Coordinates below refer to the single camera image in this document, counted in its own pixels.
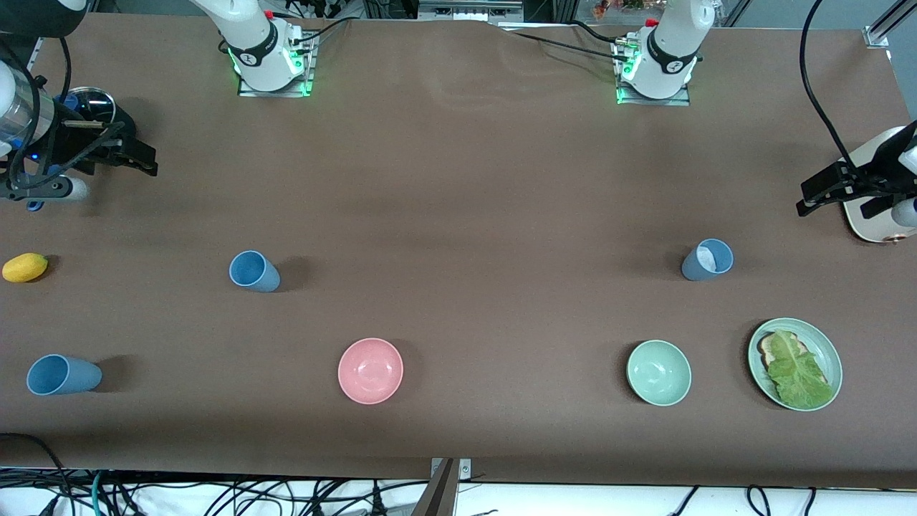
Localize toast bread slice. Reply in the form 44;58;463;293
758;331;832;388

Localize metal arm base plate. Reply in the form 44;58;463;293
614;36;693;107
236;32;317;98

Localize metal table bracket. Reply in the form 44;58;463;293
412;458;473;516

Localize blue plastic cup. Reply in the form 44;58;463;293
681;239;734;282
27;354;102;396
229;250;282;293

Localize black hanging cable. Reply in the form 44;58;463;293
800;0;858;170

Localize black base cable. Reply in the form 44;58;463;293
570;20;625;45
510;30;633;58
289;17;353;55

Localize brown table cover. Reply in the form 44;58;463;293
0;11;917;489

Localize pale green bowl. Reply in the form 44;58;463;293
626;340;693;407

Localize glass lid with blue knob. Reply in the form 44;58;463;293
60;87;117;130

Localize yellow mango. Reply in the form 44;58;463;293
2;253;49;283

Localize dark blue saucepan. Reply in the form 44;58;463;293
27;86;138;213

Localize pale green plate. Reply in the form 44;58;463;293
748;317;843;412

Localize aluminium frame profile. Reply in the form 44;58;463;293
419;0;524;22

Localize green lettuce leaf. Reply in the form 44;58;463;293
767;330;835;410

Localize pink bowl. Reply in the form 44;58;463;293
337;338;404;405

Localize white cutting board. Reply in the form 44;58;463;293
840;126;917;244

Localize aluminium frame rail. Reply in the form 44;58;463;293
863;0;917;49

